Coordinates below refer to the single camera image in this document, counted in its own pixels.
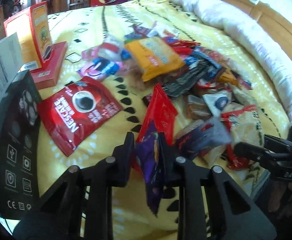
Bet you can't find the orange red tea box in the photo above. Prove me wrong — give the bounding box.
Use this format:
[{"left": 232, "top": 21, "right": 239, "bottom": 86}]
[{"left": 4, "top": 2, "right": 53, "bottom": 70}]

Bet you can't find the white duvet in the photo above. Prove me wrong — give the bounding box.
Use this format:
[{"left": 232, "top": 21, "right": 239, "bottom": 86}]
[{"left": 171, "top": 0, "right": 292, "bottom": 121}]

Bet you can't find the wooden headboard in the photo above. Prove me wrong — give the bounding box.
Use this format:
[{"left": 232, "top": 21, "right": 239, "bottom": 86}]
[{"left": 222, "top": 0, "right": 292, "bottom": 60}]

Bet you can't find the flat red box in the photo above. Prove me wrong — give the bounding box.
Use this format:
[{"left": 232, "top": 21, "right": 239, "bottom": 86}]
[{"left": 31, "top": 42, "right": 68, "bottom": 90}]

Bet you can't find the orange cracker packet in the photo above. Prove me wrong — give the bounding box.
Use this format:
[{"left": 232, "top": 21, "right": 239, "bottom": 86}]
[{"left": 125, "top": 37, "right": 185, "bottom": 82}]

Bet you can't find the black icon-printed box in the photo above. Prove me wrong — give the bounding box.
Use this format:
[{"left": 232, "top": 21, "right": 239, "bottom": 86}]
[{"left": 0, "top": 71, "right": 41, "bottom": 220}]

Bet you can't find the blue pink Oreo packet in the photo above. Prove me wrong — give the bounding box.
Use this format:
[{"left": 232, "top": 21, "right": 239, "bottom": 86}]
[{"left": 77, "top": 57, "right": 120, "bottom": 81}]

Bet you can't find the yellow patterned bedspread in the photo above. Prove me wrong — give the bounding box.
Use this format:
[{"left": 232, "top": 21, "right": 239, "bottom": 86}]
[{"left": 35, "top": 0, "right": 292, "bottom": 233}]

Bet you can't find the red Nescafe coffee bag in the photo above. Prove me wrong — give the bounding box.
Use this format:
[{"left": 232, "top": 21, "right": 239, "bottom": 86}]
[{"left": 37, "top": 76, "right": 123, "bottom": 157}]

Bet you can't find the red wedding candy packet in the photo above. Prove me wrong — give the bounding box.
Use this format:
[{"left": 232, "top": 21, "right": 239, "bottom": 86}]
[{"left": 131, "top": 83, "right": 178, "bottom": 176}]

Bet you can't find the purple snack packet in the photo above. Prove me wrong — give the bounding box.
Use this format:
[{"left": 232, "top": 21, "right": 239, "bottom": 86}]
[{"left": 135, "top": 121, "right": 164, "bottom": 216}]

